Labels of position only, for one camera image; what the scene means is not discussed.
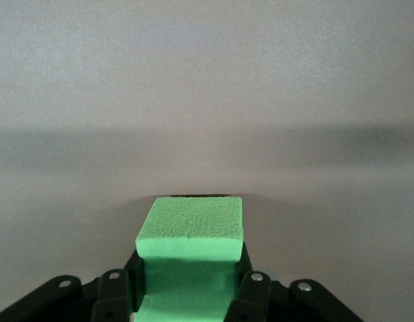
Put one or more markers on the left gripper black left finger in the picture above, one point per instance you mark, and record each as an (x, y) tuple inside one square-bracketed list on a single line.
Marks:
[(112, 295)]

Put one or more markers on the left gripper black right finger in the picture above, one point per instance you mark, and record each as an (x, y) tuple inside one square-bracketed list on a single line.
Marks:
[(253, 295)]

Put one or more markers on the green foam cube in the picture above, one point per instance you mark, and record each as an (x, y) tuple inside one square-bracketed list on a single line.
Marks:
[(193, 228)]

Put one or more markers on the brown table cover sheet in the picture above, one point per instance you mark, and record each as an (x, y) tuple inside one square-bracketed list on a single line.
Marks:
[(206, 100)]

